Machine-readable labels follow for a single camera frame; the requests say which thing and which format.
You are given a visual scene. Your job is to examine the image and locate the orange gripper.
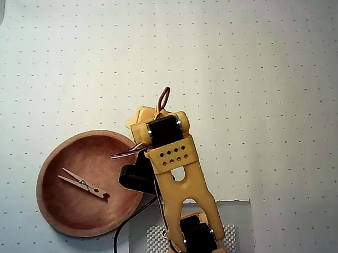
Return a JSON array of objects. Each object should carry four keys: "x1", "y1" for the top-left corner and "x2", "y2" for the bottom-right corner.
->
[{"x1": 124, "y1": 105, "x2": 162, "y2": 129}]

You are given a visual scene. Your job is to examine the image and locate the brown wooden clothespin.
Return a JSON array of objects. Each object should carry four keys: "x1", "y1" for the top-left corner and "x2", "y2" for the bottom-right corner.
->
[{"x1": 57, "y1": 166, "x2": 111, "y2": 205}]

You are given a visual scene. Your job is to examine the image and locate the brown wooden bowl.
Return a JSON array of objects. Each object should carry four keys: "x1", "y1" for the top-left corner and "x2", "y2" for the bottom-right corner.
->
[{"x1": 33, "y1": 128, "x2": 148, "y2": 239}]

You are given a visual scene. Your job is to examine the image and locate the white dotted mat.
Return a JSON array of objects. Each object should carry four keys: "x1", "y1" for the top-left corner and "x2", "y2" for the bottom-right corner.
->
[{"x1": 0, "y1": 0, "x2": 338, "y2": 253}]

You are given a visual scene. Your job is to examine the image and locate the white mesh anti-slip pad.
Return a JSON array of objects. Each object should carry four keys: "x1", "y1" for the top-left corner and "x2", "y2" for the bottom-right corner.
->
[{"x1": 146, "y1": 222, "x2": 237, "y2": 253}]

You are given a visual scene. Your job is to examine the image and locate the thin red servo wire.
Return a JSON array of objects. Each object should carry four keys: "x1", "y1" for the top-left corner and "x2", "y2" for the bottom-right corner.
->
[
  {"x1": 109, "y1": 143, "x2": 145, "y2": 160},
  {"x1": 157, "y1": 87, "x2": 173, "y2": 114}
]

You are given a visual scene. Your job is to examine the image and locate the black camera cable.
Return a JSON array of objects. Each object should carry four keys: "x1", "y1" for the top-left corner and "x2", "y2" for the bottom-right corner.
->
[{"x1": 112, "y1": 192, "x2": 163, "y2": 253}]

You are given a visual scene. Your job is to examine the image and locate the grey metal base plate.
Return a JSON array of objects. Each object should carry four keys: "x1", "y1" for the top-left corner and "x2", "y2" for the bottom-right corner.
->
[{"x1": 128, "y1": 199, "x2": 254, "y2": 253}]

